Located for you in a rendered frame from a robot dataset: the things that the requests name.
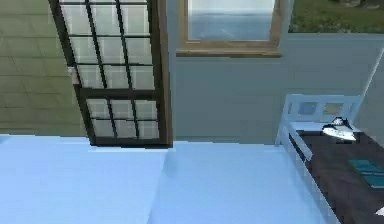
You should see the white black pillow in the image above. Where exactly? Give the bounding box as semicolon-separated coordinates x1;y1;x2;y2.
321;116;357;142

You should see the white door handle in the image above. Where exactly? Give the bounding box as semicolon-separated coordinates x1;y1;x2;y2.
67;65;81;86

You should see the teal book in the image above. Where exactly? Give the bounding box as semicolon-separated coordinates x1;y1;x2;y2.
348;158;384;190

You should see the wooden framed window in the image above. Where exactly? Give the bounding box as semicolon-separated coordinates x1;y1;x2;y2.
175;0;287;58

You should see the white frame bed dark cover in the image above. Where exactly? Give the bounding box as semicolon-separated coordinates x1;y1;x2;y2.
274;93;384;224

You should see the dark glass paned room door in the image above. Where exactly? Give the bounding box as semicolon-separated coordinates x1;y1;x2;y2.
48;0;174;149

